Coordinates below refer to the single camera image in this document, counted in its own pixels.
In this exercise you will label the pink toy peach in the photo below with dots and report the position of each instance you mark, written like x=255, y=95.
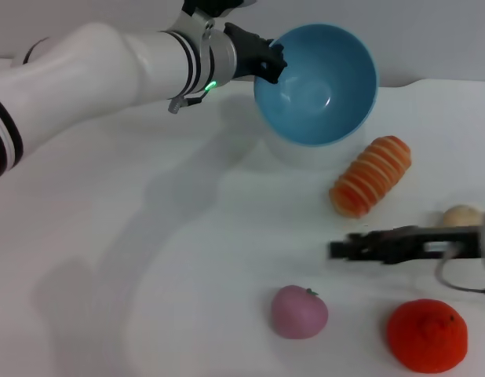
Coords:
x=299, y=314

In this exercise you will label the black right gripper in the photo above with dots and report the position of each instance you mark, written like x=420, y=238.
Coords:
x=415, y=243

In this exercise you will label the orange toy tangerine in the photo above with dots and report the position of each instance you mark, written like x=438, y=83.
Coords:
x=427, y=337

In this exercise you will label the beige round toy bun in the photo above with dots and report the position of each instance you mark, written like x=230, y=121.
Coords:
x=462, y=216

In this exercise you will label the blue bowl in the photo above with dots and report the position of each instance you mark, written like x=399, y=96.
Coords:
x=317, y=98

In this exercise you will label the orange striped toy bread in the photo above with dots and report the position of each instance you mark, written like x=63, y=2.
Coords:
x=370, y=176

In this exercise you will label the left wrist camera housing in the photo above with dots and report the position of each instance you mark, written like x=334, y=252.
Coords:
x=211, y=7

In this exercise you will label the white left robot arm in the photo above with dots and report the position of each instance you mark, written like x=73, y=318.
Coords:
x=89, y=78

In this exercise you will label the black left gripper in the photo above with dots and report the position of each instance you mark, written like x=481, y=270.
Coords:
x=246, y=53

